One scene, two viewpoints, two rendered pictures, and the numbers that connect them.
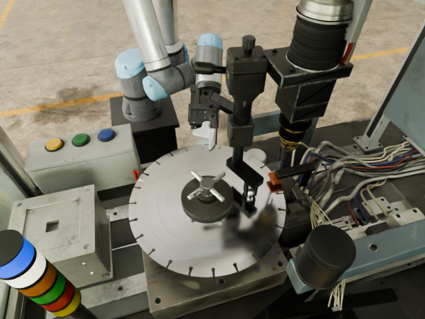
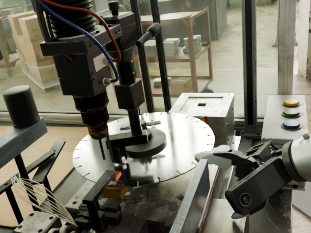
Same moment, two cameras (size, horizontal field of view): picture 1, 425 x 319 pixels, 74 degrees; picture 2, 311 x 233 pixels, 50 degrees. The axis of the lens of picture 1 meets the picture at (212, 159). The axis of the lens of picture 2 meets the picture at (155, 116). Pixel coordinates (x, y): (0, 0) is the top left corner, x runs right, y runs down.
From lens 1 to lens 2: 0.96 m
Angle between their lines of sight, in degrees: 95
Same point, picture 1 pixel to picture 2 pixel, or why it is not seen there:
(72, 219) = (200, 110)
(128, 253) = not seen: hidden behind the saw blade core
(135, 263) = not seen: hidden behind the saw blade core
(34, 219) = (212, 100)
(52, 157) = (273, 103)
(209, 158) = (184, 153)
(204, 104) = (261, 150)
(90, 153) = (268, 117)
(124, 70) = not seen: outside the picture
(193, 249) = (114, 129)
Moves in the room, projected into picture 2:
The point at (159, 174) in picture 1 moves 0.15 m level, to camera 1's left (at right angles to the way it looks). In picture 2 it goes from (191, 126) to (219, 102)
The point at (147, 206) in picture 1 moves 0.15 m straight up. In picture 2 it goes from (165, 119) to (158, 64)
